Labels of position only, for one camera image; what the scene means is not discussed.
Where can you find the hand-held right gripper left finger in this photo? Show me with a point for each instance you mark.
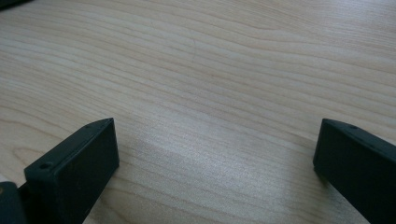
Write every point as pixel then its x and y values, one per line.
pixel 74 168

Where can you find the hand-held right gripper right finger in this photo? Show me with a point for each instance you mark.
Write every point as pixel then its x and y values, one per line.
pixel 358 165

